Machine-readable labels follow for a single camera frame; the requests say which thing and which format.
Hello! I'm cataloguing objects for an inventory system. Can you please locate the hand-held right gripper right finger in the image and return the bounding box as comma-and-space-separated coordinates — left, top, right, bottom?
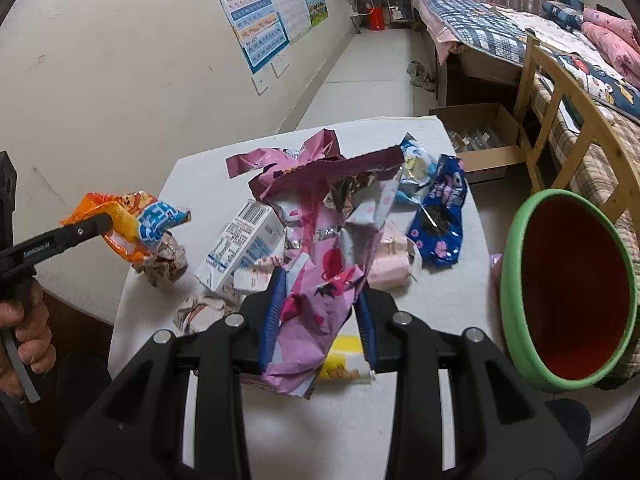
352, 285, 586, 480

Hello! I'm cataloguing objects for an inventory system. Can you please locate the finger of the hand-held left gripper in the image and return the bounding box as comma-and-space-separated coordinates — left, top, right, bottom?
0, 212, 115, 273

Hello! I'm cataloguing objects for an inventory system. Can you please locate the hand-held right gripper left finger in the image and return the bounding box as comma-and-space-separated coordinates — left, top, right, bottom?
54, 265, 291, 480

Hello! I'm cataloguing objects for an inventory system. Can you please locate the orange snack wrapper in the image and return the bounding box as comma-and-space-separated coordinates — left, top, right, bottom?
60, 191, 192, 266

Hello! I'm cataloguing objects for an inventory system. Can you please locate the large lilac snack bag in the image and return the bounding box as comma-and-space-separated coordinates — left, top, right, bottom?
249, 147, 405, 400

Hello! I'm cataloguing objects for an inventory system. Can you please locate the pink foil wrapper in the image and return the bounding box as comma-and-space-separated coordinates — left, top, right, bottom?
226, 129, 346, 181

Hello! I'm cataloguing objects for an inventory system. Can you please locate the green bin with red inside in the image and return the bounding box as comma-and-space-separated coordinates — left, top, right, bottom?
500, 189, 640, 395

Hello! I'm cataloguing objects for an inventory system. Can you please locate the person's left hand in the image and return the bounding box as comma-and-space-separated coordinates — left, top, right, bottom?
0, 280, 57, 398

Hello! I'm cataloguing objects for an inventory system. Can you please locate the yellow printed wrapper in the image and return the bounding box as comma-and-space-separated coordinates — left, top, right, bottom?
317, 335, 376, 385

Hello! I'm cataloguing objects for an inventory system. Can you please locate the white pink printed wrapper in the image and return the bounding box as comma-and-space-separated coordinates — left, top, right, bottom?
231, 252, 313, 297

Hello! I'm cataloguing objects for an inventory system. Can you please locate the pink tissue pack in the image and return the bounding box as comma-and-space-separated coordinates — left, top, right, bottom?
367, 222, 423, 290

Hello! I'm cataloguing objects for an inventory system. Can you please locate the crumpled printed paper ball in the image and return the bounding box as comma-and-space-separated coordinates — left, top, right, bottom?
132, 230, 190, 288
172, 292, 246, 333

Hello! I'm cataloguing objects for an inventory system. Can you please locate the white milk carton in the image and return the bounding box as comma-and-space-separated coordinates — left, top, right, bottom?
194, 199, 286, 293

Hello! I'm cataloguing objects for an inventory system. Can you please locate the dark blue cookie wrapper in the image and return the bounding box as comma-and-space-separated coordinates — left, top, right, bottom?
406, 154, 468, 267

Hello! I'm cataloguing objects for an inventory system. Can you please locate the light blue snack wrapper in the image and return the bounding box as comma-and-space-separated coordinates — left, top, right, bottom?
397, 132, 438, 206

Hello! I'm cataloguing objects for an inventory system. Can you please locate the cardboard box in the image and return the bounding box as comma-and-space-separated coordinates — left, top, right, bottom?
429, 102, 528, 185

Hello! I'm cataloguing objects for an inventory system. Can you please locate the stack of grey packets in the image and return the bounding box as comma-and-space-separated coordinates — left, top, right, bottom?
447, 127, 503, 152

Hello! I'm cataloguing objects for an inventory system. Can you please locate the pair of shoes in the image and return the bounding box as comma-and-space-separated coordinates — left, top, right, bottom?
407, 60, 435, 92

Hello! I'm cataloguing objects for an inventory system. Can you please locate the dark bed base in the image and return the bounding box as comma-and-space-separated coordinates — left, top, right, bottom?
425, 30, 526, 106

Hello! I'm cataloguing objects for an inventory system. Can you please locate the pink bedsheet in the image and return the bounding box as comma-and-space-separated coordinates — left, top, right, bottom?
412, 0, 451, 63

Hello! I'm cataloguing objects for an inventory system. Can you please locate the blue plaid quilt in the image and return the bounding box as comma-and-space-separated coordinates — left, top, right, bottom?
417, 0, 531, 61

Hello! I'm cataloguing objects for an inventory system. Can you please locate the cartoon printed blanket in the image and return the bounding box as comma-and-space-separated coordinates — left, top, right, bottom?
500, 5, 640, 121

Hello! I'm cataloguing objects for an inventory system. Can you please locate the dark blue pillow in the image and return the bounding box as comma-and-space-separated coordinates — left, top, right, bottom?
542, 0, 586, 31

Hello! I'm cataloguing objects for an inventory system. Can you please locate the pink floral quilt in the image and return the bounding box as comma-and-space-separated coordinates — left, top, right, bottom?
582, 7, 640, 73

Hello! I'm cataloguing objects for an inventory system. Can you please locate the blue chart wall poster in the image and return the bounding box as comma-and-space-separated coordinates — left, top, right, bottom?
202, 0, 291, 75

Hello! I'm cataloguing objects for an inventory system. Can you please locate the wooden chair frame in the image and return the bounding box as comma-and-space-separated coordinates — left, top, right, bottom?
514, 35, 640, 261

